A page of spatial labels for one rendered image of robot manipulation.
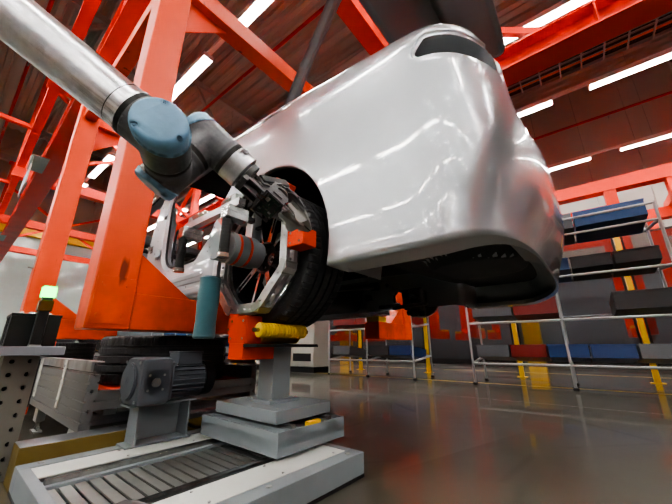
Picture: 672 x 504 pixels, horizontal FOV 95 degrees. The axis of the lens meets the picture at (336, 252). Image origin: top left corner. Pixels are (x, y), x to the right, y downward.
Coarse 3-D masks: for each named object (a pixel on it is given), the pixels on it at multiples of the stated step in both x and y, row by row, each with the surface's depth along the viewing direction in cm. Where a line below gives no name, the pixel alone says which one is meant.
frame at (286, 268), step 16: (288, 208) 133; (288, 256) 120; (224, 272) 153; (288, 272) 120; (224, 288) 150; (272, 288) 120; (224, 304) 139; (240, 304) 131; (256, 304) 123; (272, 304) 125
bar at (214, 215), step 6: (240, 198) 115; (234, 204) 115; (240, 204) 114; (216, 210) 123; (204, 216) 129; (210, 216) 126; (216, 216) 124; (192, 222) 135; (198, 222) 131; (204, 222) 130; (210, 222) 130
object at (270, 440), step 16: (208, 416) 130; (224, 416) 132; (320, 416) 127; (336, 416) 132; (208, 432) 128; (224, 432) 121; (240, 432) 116; (256, 432) 110; (272, 432) 105; (288, 432) 107; (304, 432) 112; (320, 432) 118; (336, 432) 125; (256, 448) 108; (272, 448) 104; (288, 448) 106; (304, 448) 111
